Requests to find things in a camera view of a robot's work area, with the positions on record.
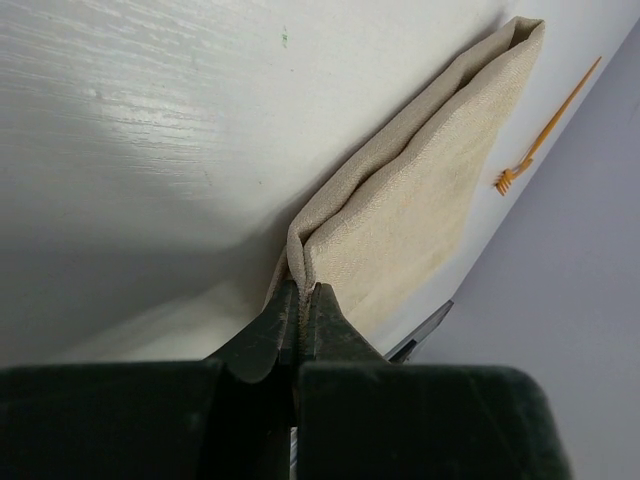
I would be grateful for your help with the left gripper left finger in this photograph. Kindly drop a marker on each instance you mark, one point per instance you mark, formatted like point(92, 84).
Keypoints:
point(226, 416)

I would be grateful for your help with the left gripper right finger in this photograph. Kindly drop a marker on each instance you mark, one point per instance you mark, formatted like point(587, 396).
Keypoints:
point(361, 417)

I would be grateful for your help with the beige cloth napkin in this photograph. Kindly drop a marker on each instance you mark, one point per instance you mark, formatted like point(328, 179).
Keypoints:
point(394, 213)

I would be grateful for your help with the right aluminium side rail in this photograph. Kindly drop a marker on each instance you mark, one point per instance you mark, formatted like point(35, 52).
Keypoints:
point(402, 352)

